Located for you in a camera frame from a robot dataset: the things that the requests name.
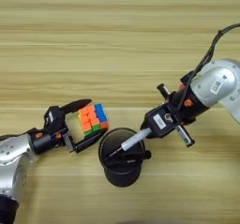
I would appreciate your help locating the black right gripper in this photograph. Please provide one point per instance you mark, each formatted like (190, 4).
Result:
(197, 109)

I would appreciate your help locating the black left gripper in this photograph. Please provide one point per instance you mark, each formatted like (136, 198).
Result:
(47, 141)

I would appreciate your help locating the multicolour puzzle cube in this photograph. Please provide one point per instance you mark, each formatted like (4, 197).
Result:
(92, 118)

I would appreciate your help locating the grey marker with black cap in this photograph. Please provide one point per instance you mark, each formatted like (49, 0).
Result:
(134, 140)

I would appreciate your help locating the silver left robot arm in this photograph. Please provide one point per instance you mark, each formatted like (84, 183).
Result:
(11, 165)

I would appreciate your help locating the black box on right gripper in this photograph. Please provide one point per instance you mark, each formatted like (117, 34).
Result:
(162, 121)

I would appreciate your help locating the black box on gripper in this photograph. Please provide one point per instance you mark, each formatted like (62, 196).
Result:
(54, 118)
(162, 121)

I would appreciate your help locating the black pen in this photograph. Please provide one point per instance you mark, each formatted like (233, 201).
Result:
(146, 154)

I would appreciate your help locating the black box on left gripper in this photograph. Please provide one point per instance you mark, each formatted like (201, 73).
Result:
(54, 118)

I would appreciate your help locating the black mesh pen cup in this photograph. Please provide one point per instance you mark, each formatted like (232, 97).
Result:
(122, 174)

